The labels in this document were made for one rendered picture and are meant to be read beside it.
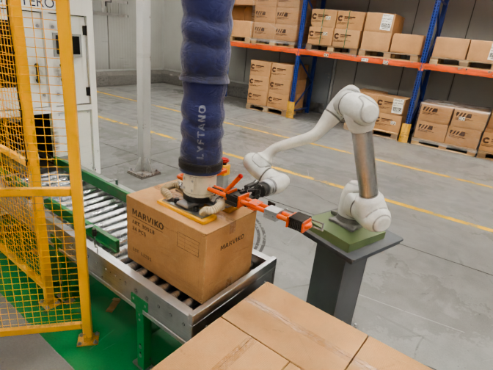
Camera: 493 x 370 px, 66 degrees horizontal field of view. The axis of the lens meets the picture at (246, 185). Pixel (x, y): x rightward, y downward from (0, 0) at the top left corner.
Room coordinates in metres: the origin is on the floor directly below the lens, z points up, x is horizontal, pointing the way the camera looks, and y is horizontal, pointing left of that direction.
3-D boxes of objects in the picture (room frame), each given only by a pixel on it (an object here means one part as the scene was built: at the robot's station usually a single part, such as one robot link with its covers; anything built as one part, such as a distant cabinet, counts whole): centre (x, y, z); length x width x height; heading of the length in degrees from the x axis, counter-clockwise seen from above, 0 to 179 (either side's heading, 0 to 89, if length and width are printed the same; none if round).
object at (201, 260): (1.88, 0.29, 0.75); 0.60 x 0.40 x 0.40; 55
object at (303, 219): (1.49, -0.24, 1.09); 0.08 x 0.07 x 0.05; 55
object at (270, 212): (1.57, -0.14, 1.08); 0.07 x 0.07 x 0.04; 55
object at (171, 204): (1.76, 0.30, 0.97); 0.34 x 0.10 x 0.05; 55
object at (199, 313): (1.68, -0.01, 0.58); 0.70 x 0.03 x 0.06; 144
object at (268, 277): (1.68, -0.01, 0.48); 0.70 x 0.03 x 0.15; 144
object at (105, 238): (2.35, 1.39, 0.60); 1.60 x 0.10 x 0.09; 54
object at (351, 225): (2.14, -0.64, 0.83); 0.22 x 0.18 x 0.06; 43
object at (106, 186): (2.78, 1.07, 0.60); 1.60 x 0.10 x 0.09; 54
